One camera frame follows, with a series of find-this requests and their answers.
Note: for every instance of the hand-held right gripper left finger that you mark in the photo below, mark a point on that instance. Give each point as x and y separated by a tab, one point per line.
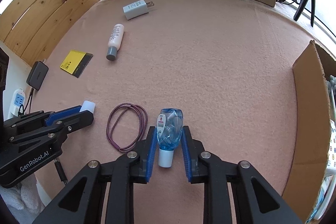
150	155

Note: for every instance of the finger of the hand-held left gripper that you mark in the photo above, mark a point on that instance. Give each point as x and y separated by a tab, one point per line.
63	115
78	120

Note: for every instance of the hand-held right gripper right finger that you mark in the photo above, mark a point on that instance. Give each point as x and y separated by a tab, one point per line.
187	155

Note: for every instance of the translucent white cap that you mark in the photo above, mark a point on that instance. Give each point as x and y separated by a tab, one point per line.
88	106

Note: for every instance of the clear blue bottle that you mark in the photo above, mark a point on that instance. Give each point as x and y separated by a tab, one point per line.
169	124

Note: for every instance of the cardboard box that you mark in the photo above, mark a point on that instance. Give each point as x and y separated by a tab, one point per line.
307	121

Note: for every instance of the star print tissue pack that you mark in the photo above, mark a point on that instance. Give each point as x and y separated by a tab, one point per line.
332	142

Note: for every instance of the grey ball white massager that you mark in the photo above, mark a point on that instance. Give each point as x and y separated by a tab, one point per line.
332	82

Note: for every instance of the person's left hand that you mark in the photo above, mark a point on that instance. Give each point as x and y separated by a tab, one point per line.
21	197

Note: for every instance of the black power adapter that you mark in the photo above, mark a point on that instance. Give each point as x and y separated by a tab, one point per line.
38	75

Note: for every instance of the white power strip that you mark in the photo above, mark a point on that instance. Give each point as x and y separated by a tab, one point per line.
18	100

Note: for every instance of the yellow and grey card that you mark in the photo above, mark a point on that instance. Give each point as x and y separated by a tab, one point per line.
72	61

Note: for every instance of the pink bottle grey cap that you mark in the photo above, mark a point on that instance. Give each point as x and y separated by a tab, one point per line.
115	37

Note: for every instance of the pine plank board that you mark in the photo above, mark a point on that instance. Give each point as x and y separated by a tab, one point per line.
52	3

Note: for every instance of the white usb charger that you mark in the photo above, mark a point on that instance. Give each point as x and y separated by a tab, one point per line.
136	10

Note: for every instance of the black tripod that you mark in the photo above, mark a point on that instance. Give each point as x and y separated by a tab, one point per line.
302	2

